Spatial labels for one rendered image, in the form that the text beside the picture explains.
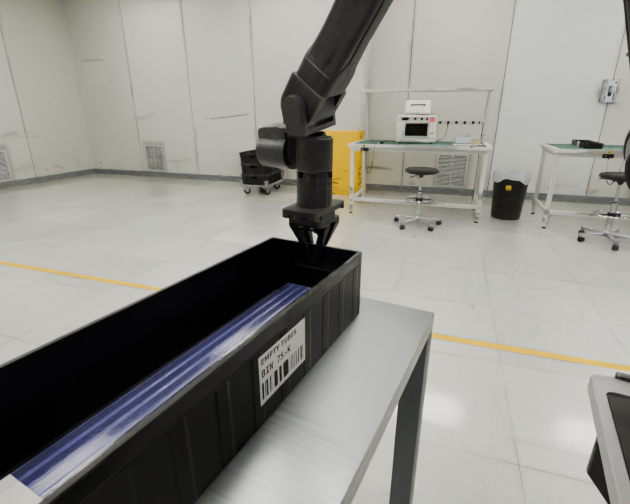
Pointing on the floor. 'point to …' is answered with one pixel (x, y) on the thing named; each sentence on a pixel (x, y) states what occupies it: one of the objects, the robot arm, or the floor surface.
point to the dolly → (254, 177)
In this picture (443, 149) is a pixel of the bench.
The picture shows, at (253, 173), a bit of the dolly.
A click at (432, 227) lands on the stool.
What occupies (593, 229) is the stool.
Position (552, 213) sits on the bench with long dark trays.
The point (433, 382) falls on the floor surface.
